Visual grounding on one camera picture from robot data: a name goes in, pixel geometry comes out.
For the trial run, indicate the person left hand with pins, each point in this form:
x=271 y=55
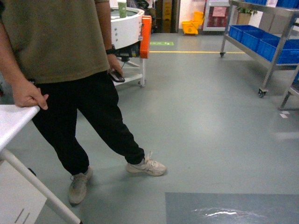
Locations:
x=114 y=64

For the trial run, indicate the person right hand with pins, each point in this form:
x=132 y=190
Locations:
x=25 y=94

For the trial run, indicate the black phone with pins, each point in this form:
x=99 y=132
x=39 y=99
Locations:
x=116 y=76

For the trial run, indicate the steel shelf cart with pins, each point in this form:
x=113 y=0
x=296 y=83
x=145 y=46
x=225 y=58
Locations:
x=274 y=55

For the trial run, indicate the white round conveyor machine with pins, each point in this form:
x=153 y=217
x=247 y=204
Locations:
x=126 y=37

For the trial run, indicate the orange motor cover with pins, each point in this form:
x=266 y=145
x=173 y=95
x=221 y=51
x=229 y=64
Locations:
x=145 y=34

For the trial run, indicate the person in olive shirt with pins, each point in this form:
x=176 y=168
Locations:
x=61 y=47

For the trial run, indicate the green paper cup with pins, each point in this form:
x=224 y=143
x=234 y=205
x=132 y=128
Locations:
x=122 y=6

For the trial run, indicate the yellow wet floor sign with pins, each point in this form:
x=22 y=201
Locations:
x=166 y=16

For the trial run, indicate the yellow mop bucket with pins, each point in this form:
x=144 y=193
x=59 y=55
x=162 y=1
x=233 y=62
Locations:
x=191 y=27

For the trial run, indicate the white table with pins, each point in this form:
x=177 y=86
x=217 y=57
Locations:
x=22 y=194

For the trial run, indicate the potted plant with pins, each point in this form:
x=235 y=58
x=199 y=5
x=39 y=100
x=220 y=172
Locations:
x=244 y=15

